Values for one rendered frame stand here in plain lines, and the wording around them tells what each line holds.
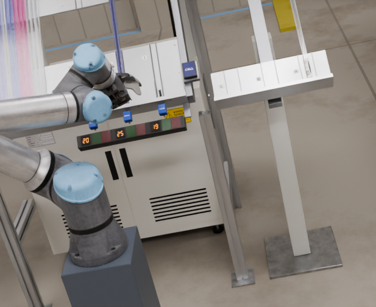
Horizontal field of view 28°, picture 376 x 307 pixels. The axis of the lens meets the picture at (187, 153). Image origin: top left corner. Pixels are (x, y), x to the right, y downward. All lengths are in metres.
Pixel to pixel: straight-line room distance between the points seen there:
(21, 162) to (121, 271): 0.36
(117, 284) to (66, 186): 0.28
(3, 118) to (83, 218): 0.32
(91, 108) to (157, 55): 0.64
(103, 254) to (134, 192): 0.95
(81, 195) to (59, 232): 1.12
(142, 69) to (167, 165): 0.51
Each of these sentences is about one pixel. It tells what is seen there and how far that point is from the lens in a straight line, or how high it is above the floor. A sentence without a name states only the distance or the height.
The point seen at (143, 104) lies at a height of 0.72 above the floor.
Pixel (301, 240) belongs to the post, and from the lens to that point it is 2.70.
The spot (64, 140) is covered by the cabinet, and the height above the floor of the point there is 0.52.
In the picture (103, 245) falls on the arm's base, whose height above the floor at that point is 0.60.
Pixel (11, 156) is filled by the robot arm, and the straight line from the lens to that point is 1.92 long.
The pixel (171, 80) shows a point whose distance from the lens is 2.37.
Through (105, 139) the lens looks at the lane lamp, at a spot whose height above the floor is 0.65.
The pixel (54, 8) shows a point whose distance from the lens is 2.58.
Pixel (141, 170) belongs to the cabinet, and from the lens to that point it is 2.80.
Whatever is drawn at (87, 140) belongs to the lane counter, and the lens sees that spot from 2.37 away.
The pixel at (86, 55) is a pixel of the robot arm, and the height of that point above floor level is 1.01.
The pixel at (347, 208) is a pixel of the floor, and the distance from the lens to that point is 2.98.
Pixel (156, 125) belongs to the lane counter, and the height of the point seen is 0.66.
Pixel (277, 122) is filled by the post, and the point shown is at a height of 0.53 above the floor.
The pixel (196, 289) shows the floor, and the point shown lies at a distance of 2.70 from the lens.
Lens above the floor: 1.56
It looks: 25 degrees down
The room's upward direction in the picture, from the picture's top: 14 degrees counter-clockwise
